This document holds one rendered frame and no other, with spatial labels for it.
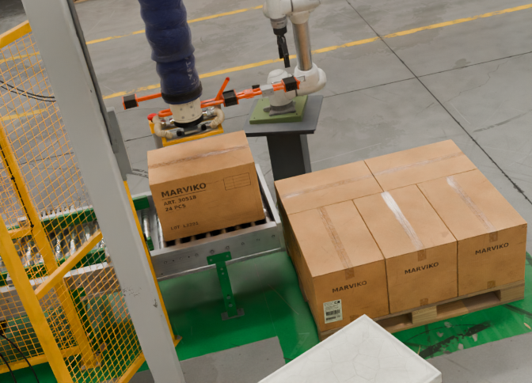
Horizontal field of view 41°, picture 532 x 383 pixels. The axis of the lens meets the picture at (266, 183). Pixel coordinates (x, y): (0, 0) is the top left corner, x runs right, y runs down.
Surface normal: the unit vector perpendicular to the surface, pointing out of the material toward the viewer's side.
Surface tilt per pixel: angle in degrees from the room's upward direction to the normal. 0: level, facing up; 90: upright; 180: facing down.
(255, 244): 90
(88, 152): 90
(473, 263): 90
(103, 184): 90
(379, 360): 0
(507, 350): 0
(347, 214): 0
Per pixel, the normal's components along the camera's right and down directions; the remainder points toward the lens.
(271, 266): -0.15, -0.83
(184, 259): 0.19, 0.50
